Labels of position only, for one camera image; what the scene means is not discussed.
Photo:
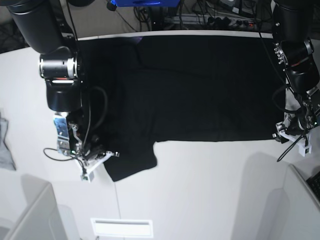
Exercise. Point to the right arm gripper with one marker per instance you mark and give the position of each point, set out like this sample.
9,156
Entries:
93,149

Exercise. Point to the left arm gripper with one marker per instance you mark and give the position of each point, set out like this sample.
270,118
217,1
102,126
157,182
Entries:
294,125

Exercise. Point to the black T-shirt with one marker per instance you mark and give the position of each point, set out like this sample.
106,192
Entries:
154,89

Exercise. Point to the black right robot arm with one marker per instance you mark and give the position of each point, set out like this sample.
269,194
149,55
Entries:
45,28

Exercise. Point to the black keyboard at right edge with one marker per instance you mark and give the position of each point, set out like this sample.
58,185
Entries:
314,184

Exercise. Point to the grey cloth at left edge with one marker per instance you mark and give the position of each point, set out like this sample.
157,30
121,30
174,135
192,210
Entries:
6,159

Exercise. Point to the white power strip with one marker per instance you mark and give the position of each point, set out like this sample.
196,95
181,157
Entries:
210,20

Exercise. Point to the blue box at top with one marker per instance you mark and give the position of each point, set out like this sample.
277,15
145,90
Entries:
145,3

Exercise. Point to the white table cable slot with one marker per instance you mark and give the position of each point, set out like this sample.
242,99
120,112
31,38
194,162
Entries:
122,228

